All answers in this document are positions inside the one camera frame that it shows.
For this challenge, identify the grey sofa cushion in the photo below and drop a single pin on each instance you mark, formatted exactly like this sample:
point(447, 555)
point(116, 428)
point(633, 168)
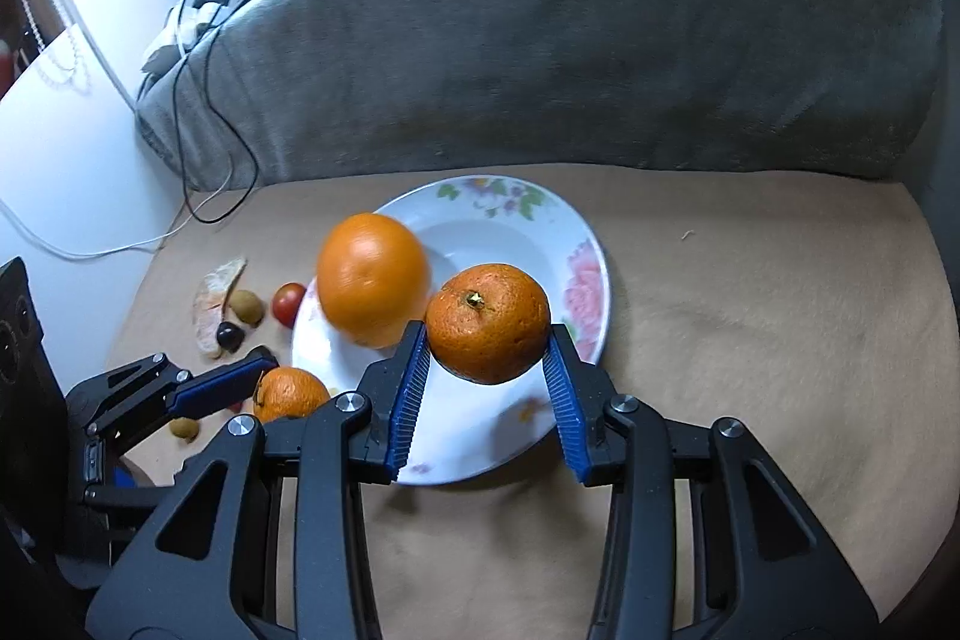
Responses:
point(292, 90)

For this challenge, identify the black camera box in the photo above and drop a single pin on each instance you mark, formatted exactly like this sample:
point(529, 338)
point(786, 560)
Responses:
point(34, 418)

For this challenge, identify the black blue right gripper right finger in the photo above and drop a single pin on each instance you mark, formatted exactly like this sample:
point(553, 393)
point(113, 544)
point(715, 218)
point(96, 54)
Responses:
point(706, 537)

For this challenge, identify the brown longan upper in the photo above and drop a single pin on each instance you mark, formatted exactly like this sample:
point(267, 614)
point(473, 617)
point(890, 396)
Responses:
point(247, 307)

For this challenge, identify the large orange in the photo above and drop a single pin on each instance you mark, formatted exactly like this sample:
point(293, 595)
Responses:
point(372, 278)

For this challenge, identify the dark plum upper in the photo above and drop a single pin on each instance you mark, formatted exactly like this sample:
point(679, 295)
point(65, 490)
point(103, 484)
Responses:
point(229, 337)

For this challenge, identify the tan cloth mat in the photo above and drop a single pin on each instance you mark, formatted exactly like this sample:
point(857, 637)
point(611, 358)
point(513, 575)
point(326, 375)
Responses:
point(813, 308)

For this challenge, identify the brown longan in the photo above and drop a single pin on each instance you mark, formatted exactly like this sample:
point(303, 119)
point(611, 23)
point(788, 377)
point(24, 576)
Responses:
point(247, 307)
point(184, 428)

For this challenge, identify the large red cherry tomato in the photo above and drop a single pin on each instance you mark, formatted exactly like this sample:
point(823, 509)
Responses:
point(286, 302)

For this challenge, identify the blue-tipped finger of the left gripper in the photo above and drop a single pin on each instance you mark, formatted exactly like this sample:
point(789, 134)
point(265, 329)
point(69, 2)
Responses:
point(201, 395)

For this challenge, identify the medium mandarin orange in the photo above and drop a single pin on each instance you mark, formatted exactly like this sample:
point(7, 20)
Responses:
point(489, 323)

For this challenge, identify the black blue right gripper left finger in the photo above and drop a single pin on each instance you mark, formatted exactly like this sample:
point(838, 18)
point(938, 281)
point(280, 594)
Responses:
point(198, 568)

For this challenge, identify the small mandarin orange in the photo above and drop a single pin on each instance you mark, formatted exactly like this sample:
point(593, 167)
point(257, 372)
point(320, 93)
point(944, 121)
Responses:
point(288, 392)

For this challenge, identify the peeled pomelo segment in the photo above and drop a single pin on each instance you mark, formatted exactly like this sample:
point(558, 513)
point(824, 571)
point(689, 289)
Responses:
point(209, 304)

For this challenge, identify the brown longan lower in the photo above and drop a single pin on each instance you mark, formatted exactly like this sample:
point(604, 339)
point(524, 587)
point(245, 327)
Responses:
point(184, 428)

